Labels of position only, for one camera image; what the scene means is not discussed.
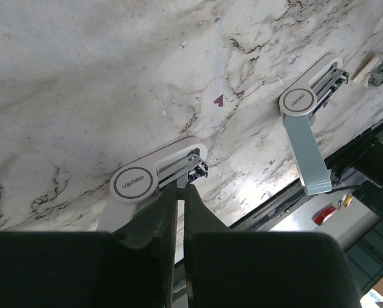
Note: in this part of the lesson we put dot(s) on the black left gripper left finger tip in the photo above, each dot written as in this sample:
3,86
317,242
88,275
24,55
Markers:
131,267

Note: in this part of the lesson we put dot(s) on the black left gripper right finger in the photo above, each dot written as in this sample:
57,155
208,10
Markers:
228,268

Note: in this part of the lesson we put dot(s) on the white staple box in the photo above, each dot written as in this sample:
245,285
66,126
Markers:
371,74

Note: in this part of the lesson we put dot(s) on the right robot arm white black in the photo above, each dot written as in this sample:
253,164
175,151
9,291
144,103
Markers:
370,193

